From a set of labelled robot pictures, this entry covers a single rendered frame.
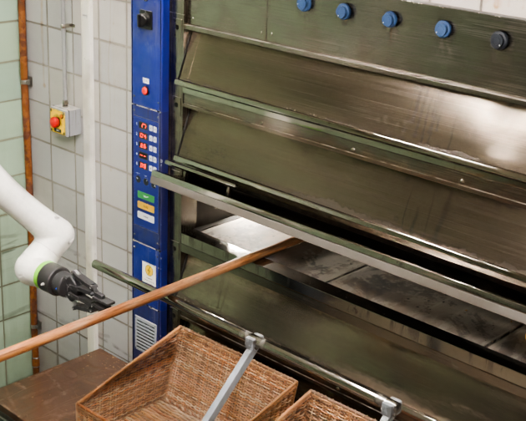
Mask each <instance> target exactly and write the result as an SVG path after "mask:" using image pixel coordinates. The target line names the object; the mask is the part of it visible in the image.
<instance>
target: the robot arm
mask: <svg viewBox="0 0 526 421"><path fill-rule="evenodd" d="M0 209H1V210H2V211H4V212H5V213H7V214H8V215H9V216H11V217H12V218H13V219H14V220H15V221H16V222H17V223H19V224H20V225H21V226H22V227H23V228H25V229H26V230H27V231H29V232H30V233H31V234H32V235H33V236H34V240H33V242H32V243H31V244H30V245H29V247H28V248H27V249H26V250H25V251H24V252H23V254H22V255H21V256H20V257H19V258H18V259H17V260H16V263H15V267H14V271H15V274H16V277H17V279H18V280H19V281H20V282H21V283H23V284H25V285H27V286H32V287H37V288H39V289H41V290H43V291H45V292H47V293H49V294H51V295H53V296H61V297H65V298H67V299H69V301H71V302H72V303H73V307H72V309H73V310H80V311H84V312H89V313H93V312H96V311H103V310H105V309H107V308H110V307H112V306H111V305H113V304H115V301H113V300H111V299H109V298H107V297H106V296H105V295H104V294H103V293H101V292H99V290H98V289H97V287H98V284H96V283H95V282H93V281H92V280H90V279H89V278H88V277H86V276H85V275H84V274H83V273H82V272H81V271H80V270H79V269H77V270H74V271H71V272H70V270H69V269H67V268H66V267H64V266H60V265H59V264H57V262H58V260H59V259H60V258H61V256H62V255H63V254H64V252H65V251H66V250H67V249H68V248H69V247H70V246H71V245H72V244H73V240H74V229H73V227H72V225H71V224H70V223H69V222H68V221H66V220H65V219H64V218H62V217H61V216H59V215H57V214H56V213H54V212H53V211H51V210H50V209H49V208H47V207H46V206H45V205H43V204H42V203H41V202H39V201H38V200H37V199H35V198H34V197H33V196H32V195H30V194H29V193H28V192H27V191H26V190H25V189H24V188H23V187H22V186H21V185H20V184H19V183H18V182H17V181H16V180H15V179H14V178H13V177H12V176H11V175H10V174H9V173H8V172H7V171H6V170H5V169H4V168H3V167H2V166H1V165H0ZM91 285H92V286H91ZM86 294H88V295H90V296H91V297H92V298H91V297H88V296H87V295H86ZM76 300H77V301H81V302H82V303H81V302H77V301H76Z"/></svg>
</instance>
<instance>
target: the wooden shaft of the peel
mask: <svg viewBox="0 0 526 421"><path fill-rule="evenodd" d="M301 242H303V240H300V239H298V238H295V237H293V236H292V237H290V238H287V239H285V240H283V241H279V242H277V243H275V244H272V245H270V246H267V247H264V248H261V249H260V250H257V251H253V252H251V253H249V254H246V255H244V256H241V257H238V258H236V259H234V260H231V261H228V262H226V263H223V264H221V265H218V266H215V267H212V268H210V269H208V270H206V271H202V272H200V273H197V274H195V275H193V276H189V277H186V278H185V279H182V280H180V281H177V282H174V283H171V284H169V285H167V286H165V287H161V288H159V289H156V290H154V291H152V292H148V293H146V294H144V295H141V296H139V297H136V298H133V299H131V300H128V301H126V302H122V303H120V304H118V305H116V306H113V307H110V308H107V309H105V310H103V311H101V312H96V313H95V314H92V315H90V316H87V317H84V318H81V319H79V320H77V321H75V322H71V323H69V324H66V325H64V326H61V327H58V328H55V329H53V330H51V331H49V332H46V333H43V334H40V335H38V336H36V337H32V338H30V339H28V340H25V341H23V342H20V343H17V344H15V345H12V346H10V347H6V348H4V349H2V350H0V363H1V362H3V361H6V360H8V359H10V358H14V357H16V356H18V355H20V354H23V353H26V352H28V351H31V350H33V349H35V348H37V347H41V346H43V345H45V344H48V343H50V342H53V341H56V340H58V339H60V338H62V337H66V336H68V335H70V334H73V333H75V332H78V331H81V330H83V329H85V328H87V327H91V326H93V325H95V324H98V323H100V322H103V321H106V320H109V319H110V318H113V317H117V316H118V315H121V314H123V313H126V312H129V311H131V310H134V309H135V308H138V307H142V306H143V305H146V304H148V303H151V302H154V301H156V300H159V299H160V298H163V297H167V296H168V295H171V294H173V293H176V292H179V291H181V290H184V289H185V288H188V287H192V286H193V285H196V284H198V283H201V282H204V281H206V280H209V279H210V278H213V277H216V276H219V275H221V274H224V273H226V272H228V271H232V270H234V269H236V268H238V267H241V266H244V265H246V264H249V263H251V262H253V261H257V260H259V259H261V258H263V257H266V256H269V255H271V254H274V253H276V252H278V251H282V250H284V249H286V248H288V247H291V246H294V245H296V244H299V243H301Z"/></svg>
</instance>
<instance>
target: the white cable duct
mask: <svg viewBox="0 0 526 421"><path fill-rule="evenodd" d="M81 39H82V80H83V161H84V202H85V242H86V277H88V278H89V279H90V280H92V281H93V282H95V283H96V284H97V270H96V269H94V268H92V262H93V260H96V259H97V234H96V184H95V133H94V32H93V0H81ZM97 349H99V336H98V324H95V325H93V326H91V327H88V353H90V352H92V351H94V350H97Z"/></svg>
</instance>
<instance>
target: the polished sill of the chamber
mask: <svg viewBox="0 0 526 421"><path fill-rule="evenodd" d="M181 243H182V244H184V245H186V246H189V247H192V248H194V249H196V250H198V251H201V252H204V253H205V254H208V255H210V256H213V257H215V258H217V259H220V260H222V261H225V262H228V261H231V260H234V259H236V258H238V257H241V256H244V255H246V254H249V253H251V252H249V251H246V250H244V249H241V248H239V247H238V246H234V245H231V244H230V243H227V242H225V241H222V240H219V239H217V238H214V237H213V236H209V235H206V234H205V233H203V232H200V231H197V230H195V229H193V230H190V231H186V232H183V233H181ZM239 268H241V269H243V270H246V271H248V272H251V273H253V274H255V275H257V276H261V277H263V278H265V279H267V280H269V281H271V282H274V283H277V284H279V285H281V286H284V287H286V288H289V289H291V290H292V291H295V292H299V293H300V294H302V295H305V296H307V297H310V298H312V299H315V300H317V301H319V302H322V303H324V304H326V305H328V306H331V307H334V308H336V309H338V310H340V311H343V312H346V313H348V314H350V315H353V316H354V317H358V318H360V319H362V320H364V321H366V322H369V323H371V324H374V325H376V326H378V327H381V328H384V329H386V330H388V331H390V332H393V333H396V334H397V335H400V336H402V337H405V338H407V339H409V340H412V341H414V342H417V343H419V344H422V345H423V346H425V347H429V348H431V349H433V350H435V351H438V352H440V353H443V354H445V355H448V356H449V357H451V358H455V359H457V360H459V361H461V362H463V363H466V364H469V365H471V366H473V367H475V368H478V369H481V370H483V371H485V372H487V373H491V374H492V375H494V376H497V377H499V378H502V379H504V380H507V381H509V382H511V383H514V384H517V385H518V386H520V387H523V388H526V363H523V362H520V361H519V360H516V359H514V358H511V357H509V356H506V355H504V354H502V353H498V352H496V351H494V350H492V349H489V348H487V347H484V346H481V345H479V344H477V343H475V342H471V341H469V340H467V339H465V338H462V337H459V336H457V335H454V334H452V333H450V332H446V331H444V330H442V329H440V328H437V327H434V326H432V325H430V324H427V323H425V322H422V321H419V320H417V319H415V318H413V317H409V316H407V315H405V314H402V313H400V312H397V311H395V310H392V309H391V308H388V307H384V306H383V305H380V304H378V303H375V302H372V301H370V300H367V299H366V298H363V297H359V296H358V295H356V294H353V293H351V292H348V291H345V290H343V289H341V288H339V287H335V286H333V285H331V284H328V283H326V282H323V281H320V280H318V279H316V278H314V277H312V276H308V275H306V274H304V273H301V272H299V271H296V270H293V269H291V268H289V267H287V266H283V265H281V264H279V263H277V262H274V261H271V260H269V259H266V258H264V257H263V258H261V259H259V260H257V261H253V262H251V263H249V264H246V265H244V266H241V267H239Z"/></svg>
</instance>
